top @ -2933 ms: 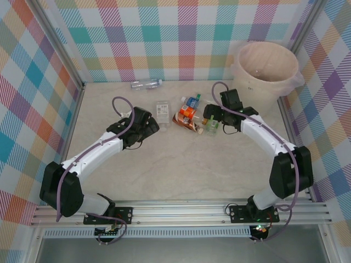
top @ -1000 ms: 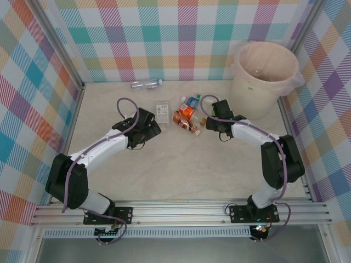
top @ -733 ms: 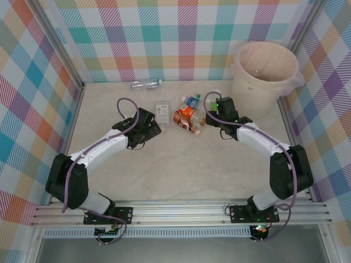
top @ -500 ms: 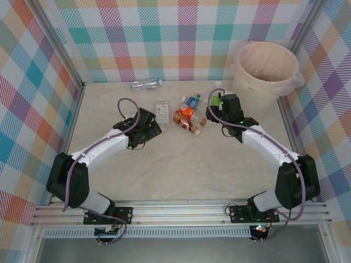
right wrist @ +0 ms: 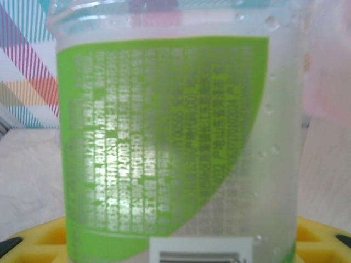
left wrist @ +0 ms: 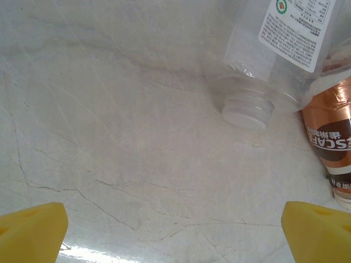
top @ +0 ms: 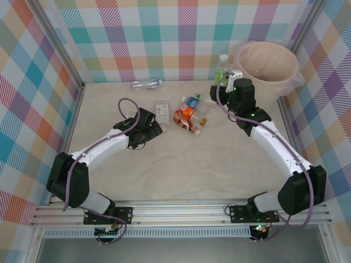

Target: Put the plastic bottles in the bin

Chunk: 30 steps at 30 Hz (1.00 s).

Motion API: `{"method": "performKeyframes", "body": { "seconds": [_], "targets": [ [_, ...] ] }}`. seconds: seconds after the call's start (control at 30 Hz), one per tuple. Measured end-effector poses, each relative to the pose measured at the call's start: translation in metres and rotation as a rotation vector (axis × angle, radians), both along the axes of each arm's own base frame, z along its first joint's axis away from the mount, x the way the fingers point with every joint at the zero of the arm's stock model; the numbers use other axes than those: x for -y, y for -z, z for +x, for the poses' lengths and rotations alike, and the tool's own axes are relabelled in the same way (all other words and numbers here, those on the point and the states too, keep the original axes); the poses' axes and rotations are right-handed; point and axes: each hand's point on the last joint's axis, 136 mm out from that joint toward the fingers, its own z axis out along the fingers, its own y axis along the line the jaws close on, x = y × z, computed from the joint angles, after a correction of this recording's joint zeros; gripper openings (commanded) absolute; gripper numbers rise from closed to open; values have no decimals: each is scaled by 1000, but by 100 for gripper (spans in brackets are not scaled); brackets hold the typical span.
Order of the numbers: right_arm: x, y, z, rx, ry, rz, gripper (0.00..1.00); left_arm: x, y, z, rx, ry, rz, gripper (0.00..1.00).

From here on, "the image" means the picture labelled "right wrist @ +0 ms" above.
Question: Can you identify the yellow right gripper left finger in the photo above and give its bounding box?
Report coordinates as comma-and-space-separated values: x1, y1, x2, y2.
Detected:
0, 218, 68, 263

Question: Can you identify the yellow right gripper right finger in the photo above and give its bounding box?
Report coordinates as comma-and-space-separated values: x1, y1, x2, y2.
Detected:
295, 216, 351, 263

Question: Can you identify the green label bottle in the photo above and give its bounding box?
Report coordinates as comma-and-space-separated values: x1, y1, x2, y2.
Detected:
46, 0, 310, 263

